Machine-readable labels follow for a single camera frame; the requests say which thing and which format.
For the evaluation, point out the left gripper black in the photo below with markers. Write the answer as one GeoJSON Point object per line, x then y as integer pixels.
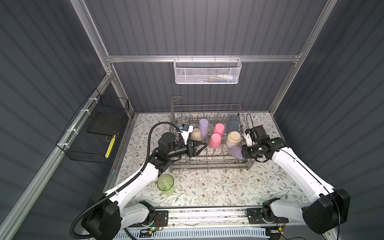
{"type": "Point", "coordinates": [193, 151]}

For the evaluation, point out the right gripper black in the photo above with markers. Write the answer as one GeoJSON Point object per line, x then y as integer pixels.
{"type": "Point", "coordinates": [245, 154]}

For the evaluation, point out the beige cup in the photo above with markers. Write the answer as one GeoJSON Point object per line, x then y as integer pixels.
{"type": "Point", "coordinates": [196, 135]}

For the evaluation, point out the pink cup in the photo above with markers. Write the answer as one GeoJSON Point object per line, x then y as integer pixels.
{"type": "Point", "coordinates": [219, 129]}
{"type": "Point", "coordinates": [215, 141]}

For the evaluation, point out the light purple cup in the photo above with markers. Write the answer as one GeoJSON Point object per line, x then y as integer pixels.
{"type": "Point", "coordinates": [204, 128]}

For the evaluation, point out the white cup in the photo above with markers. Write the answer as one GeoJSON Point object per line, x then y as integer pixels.
{"type": "Point", "coordinates": [233, 139]}

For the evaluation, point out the blue transparent cup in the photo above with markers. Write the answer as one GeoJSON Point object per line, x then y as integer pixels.
{"type": "Point", "coordinates": [234, 124]}

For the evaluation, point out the green transparent cup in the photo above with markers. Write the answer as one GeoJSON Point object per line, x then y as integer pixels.
{"type": "Point", "coordinates": [165, 184]}

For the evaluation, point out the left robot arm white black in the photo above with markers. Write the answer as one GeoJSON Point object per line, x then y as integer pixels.
{"type": "Point", "coordinates": [105, 218]}

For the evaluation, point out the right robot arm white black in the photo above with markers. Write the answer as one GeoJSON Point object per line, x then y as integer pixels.
{"type": "Point", "coordinates": [327, 207]}

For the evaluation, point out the floral table mat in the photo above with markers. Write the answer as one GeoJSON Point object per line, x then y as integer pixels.
{"type": "Point", "coordinates": [199, 188]}

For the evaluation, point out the items in white basket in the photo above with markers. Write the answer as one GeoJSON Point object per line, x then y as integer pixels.
{"type": "Point", "coordinates": [229, 79]}

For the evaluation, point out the white ventilated front panel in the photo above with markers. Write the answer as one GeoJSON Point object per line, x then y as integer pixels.
{"type": "Point", "coordinates": [233, 233]}

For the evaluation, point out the yellow brush in basket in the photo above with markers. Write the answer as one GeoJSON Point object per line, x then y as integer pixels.
{"type": "Point", "coordinates": [110, 147]}

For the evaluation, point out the grey wire dish rack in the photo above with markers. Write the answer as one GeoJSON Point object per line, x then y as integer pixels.
{"type": "Point", "coordinates": [220, 158]}

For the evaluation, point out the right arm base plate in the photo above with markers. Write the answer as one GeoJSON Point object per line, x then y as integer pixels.
{"type": "Point", "coordinates": [257, 216]}

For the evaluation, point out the white mesh wall basket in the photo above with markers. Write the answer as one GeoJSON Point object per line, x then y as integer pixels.
{"type": "Point", "coordinates": [188, 71]}

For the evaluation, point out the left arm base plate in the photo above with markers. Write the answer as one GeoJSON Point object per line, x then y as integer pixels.
{"type": "Point", "coordinates": [158, 219]}

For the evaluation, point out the black wire wall basket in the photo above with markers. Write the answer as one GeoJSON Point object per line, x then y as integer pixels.
{"type": "Point", "coordinates": [87, 138]}

